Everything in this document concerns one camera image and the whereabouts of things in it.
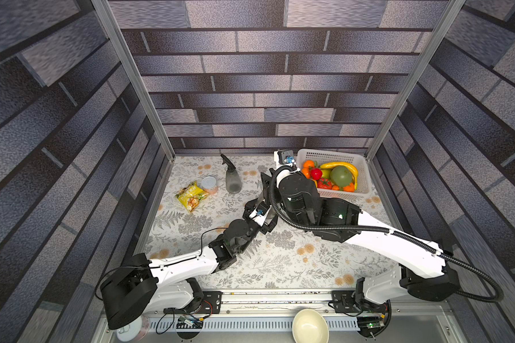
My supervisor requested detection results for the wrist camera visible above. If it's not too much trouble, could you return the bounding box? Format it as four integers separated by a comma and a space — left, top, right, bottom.
243, 198, 269, 225
273, 149, 298, 179

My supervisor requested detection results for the yellow banana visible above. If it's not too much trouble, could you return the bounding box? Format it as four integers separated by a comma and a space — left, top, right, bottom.
320, 161, 358, 189

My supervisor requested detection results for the green mango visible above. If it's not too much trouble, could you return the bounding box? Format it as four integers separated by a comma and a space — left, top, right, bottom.
330, 165, 353, 189

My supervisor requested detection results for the grey spray bottle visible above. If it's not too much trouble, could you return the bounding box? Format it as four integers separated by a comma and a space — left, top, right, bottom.
225, 170, 243, 194

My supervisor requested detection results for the orange fruit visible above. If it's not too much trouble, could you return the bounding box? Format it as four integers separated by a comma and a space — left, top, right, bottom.
303, 160, 316, 169

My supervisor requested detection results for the yellow snack packet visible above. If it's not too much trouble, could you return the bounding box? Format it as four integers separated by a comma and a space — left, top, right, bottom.
175, 181, 209, 212

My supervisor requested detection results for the red apple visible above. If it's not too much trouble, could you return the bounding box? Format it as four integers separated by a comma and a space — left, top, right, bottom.
310, 168, 323, 180

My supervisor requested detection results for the black corrugated cable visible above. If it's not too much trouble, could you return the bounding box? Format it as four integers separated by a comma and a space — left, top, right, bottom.
268, 164, 505, 304

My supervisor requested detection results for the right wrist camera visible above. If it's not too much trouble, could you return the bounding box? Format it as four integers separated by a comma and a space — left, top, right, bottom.
273, 149, 298, 179

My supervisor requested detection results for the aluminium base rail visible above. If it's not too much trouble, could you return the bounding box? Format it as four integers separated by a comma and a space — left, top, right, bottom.
143, 289, 452, 317

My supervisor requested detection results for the red strawberry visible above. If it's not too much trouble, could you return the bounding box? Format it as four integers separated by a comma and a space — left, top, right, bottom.
317, 178, 333, 190

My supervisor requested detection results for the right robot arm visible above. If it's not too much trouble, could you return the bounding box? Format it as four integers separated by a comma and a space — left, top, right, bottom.
263, 167, 461, 309

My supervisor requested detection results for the black spray nozzle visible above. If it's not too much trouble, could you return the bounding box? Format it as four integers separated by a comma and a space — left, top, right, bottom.
220, 154, 236, 172

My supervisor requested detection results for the cream bowl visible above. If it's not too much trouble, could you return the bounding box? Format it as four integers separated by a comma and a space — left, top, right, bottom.
292, 309, 329, 343

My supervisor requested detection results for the pink tin can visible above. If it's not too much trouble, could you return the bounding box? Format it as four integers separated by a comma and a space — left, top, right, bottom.
201, 176, 218, 194

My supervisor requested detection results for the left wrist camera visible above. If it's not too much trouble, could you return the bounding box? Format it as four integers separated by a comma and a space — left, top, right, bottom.
243, 198, 269, 225

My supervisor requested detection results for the white plastic basket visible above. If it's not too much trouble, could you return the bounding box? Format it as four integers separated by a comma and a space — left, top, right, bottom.
296, 149, 373, 204

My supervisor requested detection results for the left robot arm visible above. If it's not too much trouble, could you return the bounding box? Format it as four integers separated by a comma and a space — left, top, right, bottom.
100, 202, 278, 330

